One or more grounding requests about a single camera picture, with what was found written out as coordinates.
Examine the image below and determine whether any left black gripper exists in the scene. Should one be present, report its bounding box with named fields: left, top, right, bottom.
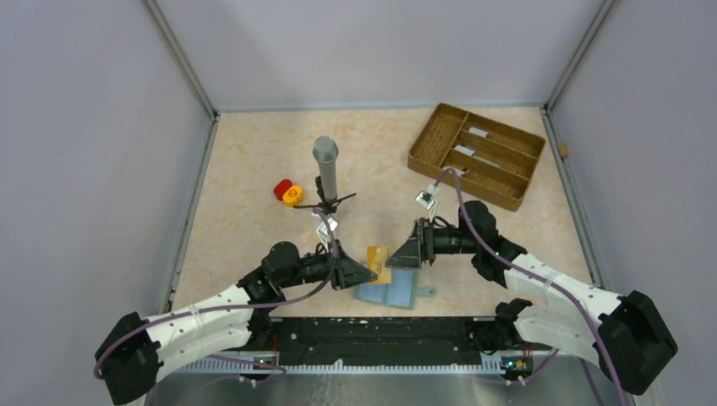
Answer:
left=278, top=239, right=377, bottom=290

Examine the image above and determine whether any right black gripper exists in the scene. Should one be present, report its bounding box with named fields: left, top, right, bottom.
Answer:
left=386, top=217, right=479, bottom=269

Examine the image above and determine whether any gold credit card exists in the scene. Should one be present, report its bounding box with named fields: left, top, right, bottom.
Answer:
left=366, top=245, right=391, bottom=285

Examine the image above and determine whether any green card holder wallet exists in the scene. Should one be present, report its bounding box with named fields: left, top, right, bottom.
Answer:
left=353, top=269, right=436, bottom=310

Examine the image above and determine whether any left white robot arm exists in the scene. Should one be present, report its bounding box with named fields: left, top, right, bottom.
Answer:
left=93, top=241, right=376, bottom=405

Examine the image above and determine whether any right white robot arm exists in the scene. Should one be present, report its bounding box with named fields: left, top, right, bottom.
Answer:
left=386, top=200, right=678, bottom=395

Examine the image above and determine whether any brown woven cutlery tray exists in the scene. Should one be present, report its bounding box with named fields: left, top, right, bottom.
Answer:
left=408, top=103, right=546, bottom=211

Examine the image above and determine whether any grey microphone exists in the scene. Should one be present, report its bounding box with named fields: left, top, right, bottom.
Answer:
left=312, top=135, right=338, bottom=200

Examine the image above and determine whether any small wooden block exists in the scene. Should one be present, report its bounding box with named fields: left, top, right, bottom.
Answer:
left=556, top=142, right=569, bottom=159

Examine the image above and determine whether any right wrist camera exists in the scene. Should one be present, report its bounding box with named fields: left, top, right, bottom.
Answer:
left=415, top=190, right=438, bottom=211

